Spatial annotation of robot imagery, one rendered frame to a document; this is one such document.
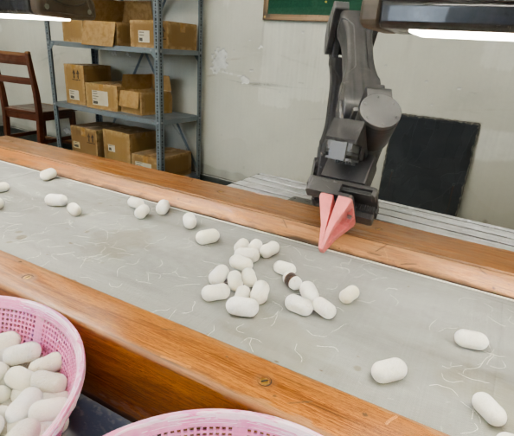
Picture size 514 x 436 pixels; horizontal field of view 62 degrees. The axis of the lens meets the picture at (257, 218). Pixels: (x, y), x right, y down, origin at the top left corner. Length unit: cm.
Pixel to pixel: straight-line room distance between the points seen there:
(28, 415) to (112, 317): 11
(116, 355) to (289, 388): 16
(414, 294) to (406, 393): 19
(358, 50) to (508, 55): 175
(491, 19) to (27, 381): 45
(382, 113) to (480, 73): 190
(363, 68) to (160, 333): 54
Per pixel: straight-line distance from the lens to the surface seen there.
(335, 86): 93
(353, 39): 82
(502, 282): 66
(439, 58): 253
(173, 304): 51
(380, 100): 63
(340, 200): 60
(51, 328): 47
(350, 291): 53
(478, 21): 34
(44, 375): 44
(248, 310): 48
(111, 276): 58
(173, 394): 41
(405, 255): 66
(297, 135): 281
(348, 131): 58
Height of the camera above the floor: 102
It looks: 21 degrees down
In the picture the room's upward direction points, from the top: 4 degrees clockwise
